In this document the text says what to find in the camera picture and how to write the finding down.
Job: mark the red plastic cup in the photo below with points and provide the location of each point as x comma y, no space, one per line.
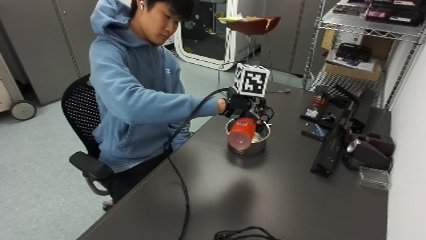
242,132

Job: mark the steel bowl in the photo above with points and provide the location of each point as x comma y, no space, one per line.
262,140

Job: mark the white marker cube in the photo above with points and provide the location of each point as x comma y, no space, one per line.
252,80

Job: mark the black device with red part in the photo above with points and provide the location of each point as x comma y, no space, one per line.
316,108

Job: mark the black keyboard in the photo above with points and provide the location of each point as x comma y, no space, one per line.
331,146

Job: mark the cardboard box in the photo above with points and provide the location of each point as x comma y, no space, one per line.
354,68

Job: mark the brown bar stool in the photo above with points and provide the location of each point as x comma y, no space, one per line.
254,25

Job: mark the white framed mirror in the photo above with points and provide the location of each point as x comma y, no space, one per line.
204,33

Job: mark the black bag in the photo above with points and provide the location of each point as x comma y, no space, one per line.
354,52

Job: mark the the person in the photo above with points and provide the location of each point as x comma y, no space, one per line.
134,86

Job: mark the clear plastic box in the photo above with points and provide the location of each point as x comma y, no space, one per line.
375,177

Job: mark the black mesh office chair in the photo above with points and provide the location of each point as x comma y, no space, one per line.
82,116

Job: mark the grey wheeled cart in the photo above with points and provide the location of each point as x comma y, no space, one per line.
15,96

